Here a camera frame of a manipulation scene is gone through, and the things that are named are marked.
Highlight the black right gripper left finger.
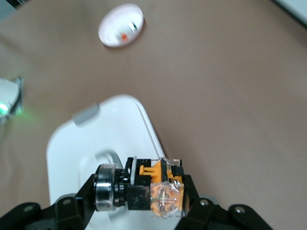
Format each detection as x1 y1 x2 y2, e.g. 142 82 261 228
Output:
0 172 97 230

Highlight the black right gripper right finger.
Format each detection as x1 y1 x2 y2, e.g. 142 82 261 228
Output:
176 174 275 230

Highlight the orange and black push-button switch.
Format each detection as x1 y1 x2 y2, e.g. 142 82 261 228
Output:
93 156 186 219

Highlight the white lidded lunch box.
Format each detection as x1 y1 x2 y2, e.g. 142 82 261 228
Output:
46 94 218 230

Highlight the pale pink plate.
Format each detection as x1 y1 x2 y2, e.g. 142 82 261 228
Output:
97 3 145 48

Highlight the small green switch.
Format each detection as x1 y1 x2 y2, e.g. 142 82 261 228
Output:
126 21 140 34

